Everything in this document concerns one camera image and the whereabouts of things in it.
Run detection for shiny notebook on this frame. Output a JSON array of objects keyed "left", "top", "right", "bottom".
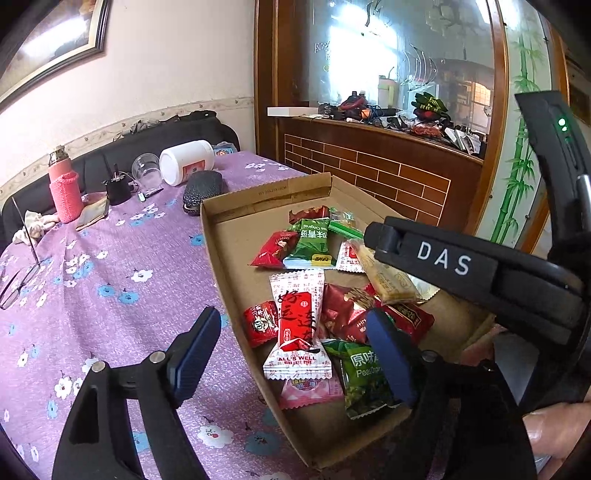
[{"left": 75, "top": 193, "right": 112, "bottom": 232}]

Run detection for black glasses case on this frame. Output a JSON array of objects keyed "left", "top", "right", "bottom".
[{"left": 182, "top": 171, "right": 227, "bottom": 215}]

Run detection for clear glass cup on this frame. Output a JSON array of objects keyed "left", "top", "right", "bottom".
[{"left": 131, "top": 152, "right": 163, "bottom": 192}]

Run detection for dark clothes pile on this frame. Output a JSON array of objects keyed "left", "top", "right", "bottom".
[{"left": 119, "top": 110, "right": 218, "bottom": 138}]

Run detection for bamboo print wall panel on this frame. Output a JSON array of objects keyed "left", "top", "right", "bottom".
[{"left": 475, "top": 0, "right": 566, "bottom": 252}]

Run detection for purple floral tablecloth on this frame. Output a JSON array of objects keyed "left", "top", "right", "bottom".
[{"left": 0, "top": 150, "right": 324, "bottom": 480}]

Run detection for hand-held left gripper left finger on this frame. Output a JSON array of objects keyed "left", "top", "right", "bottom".
[{"left": 52, "top": 305, "right": 222, "bottom": 480}]

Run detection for wooden brick-pattern counter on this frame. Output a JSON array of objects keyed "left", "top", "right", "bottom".
[{"left": 265, "top": 113, "right": 485, "bottom": 234}]

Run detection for pink thermos with knitted sleeve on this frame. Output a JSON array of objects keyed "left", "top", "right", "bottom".
[{"left": 47, "top": 145, "right": 86, "bottom": 224}]

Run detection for white packet with red label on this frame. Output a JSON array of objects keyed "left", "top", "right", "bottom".
[{"left": 263, "top": 268, "right": 334, "bottom": 381}]

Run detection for pink snack packet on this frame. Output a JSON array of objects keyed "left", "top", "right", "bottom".
[{"left": 277, "top": 376, "right": 345, "bottom": 411}]

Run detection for white packet with red dots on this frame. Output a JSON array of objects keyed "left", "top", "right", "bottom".
[{"left": 335, "top": 239, "right": 365, "bottom": 274}]

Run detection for person's right hand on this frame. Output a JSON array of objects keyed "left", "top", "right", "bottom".
[{"left": 524, "top": 401, "right": 591, "bottom": 480}]

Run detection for black cup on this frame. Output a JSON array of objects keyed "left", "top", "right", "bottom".
[{"left": 102, "top": 154, "right": 139, "bottom": 206}]

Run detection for black sofa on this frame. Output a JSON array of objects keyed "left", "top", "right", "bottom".
[{"left": 0, "top": 114, "right": 241, "bottom": 252}]

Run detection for wooden framed glass partition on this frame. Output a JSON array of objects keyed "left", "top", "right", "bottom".
[{"left": 254, "top": 0, "right": 511, "bottom": 162}]

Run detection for white flat box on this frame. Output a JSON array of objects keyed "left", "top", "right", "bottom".
[{"left": 267, "top": 106, "right": 320, "bottom": 117}]

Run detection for white cloth gloves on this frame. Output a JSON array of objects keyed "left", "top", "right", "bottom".
[{"left": 11, "top": 210, "right": 61, "bottom": 245}]

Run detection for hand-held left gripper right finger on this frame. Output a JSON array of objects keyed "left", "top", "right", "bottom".
[{"left": 366, "top": 308, "right": 539, "bottom": 480}]

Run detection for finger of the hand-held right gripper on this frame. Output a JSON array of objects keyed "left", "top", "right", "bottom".
[{"left": 363, "top": 216, "right": 407, "bottom": 266}]

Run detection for eyeglasses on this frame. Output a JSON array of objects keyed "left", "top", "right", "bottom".
[{"left": 0, "top": 195, "right": 47, "bottom": 311}]

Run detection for cardboard box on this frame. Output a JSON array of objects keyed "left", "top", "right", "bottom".
[{"left": 199, "top": 172, "right": 504, "bottom": 472}]

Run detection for red packet with cartoon face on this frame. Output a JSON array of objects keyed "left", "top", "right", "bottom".
[{"left": 243, "top": 300, "right": 280, "bottom": 349}]

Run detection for white plastic jar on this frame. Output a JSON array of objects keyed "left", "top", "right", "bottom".
[{"left": 158, "top": 140, "right": 216, "bottom": 186}]

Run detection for maroon snack packet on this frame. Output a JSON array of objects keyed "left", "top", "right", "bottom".
[{"left": 288, "top": 205, "right": 331, "bottom": 226}]

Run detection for tan yellow wafer bar packet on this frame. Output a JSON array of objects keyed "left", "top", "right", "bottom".
[{"left": 353, "top": 244, "right": 426, "bottom": 305}]

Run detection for dark red shiny snack packet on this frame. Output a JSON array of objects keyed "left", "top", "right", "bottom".
[{"left": 318, "top": 282, "right": 384, "bottom": 344}]

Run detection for small green candy packet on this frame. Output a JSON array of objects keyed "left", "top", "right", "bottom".
[{"left": 329, "top": 209, "right": 365, "bottom": 240}]

